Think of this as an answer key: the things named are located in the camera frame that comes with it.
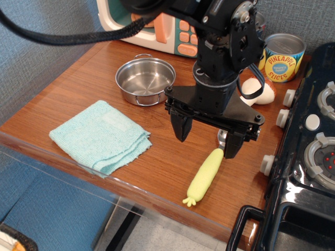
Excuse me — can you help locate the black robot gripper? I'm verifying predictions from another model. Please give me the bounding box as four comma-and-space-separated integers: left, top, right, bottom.
164, 62, 265, 159

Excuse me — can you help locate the white plush mushroom toy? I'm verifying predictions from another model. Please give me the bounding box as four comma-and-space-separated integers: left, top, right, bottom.
239, 77, 276, 107

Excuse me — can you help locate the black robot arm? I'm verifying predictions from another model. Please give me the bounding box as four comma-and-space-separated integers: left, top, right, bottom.
122, 1, 266, 158

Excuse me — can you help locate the toy microwave oven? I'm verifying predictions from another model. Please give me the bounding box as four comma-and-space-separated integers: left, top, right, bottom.
96, 0, 198, 58

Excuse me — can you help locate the pineapple slices can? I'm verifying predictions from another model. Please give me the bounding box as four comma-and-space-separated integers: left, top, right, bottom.
259, 33, 306, 83

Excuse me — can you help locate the light blue folded cloth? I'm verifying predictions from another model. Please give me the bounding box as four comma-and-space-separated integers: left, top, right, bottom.
49, 100, 152, 175

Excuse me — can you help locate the tomato sauce can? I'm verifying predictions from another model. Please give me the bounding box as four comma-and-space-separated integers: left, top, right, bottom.
255, 12, 266, 39

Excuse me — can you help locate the black toy stove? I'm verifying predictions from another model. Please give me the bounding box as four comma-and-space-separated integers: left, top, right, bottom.
227, 42, 334, 250

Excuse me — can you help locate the orange plush object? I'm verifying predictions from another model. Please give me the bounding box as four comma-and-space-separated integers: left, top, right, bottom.
0, 223, 39, 251

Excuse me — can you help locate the spoon with yellow handle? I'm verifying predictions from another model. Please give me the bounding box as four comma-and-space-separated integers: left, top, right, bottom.
183, 129, 228, 207

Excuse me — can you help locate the steel pot with handles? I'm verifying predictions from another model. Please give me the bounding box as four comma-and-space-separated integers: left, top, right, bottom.
115, 54, 176, 107

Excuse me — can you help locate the black braided cable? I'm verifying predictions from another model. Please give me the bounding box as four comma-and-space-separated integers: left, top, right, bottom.
0, 7, 158, 47

